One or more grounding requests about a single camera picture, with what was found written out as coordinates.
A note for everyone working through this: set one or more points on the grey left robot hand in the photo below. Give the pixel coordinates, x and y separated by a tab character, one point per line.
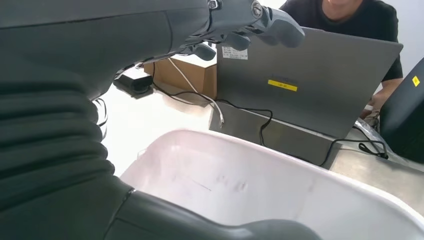
99	36

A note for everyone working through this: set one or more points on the stainless steel workbench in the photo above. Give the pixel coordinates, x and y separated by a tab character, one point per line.
142	122

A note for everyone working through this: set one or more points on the black power adapter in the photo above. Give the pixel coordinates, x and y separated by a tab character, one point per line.
136	81

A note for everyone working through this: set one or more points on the brown cardboard box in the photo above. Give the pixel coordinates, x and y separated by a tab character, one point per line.
185	74

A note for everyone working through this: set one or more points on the grey laptop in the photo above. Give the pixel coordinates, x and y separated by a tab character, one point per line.
314	82

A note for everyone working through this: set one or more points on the person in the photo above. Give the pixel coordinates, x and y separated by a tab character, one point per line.
348	16

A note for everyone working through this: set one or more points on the black boxy device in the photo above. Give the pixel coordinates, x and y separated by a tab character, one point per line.
404	119

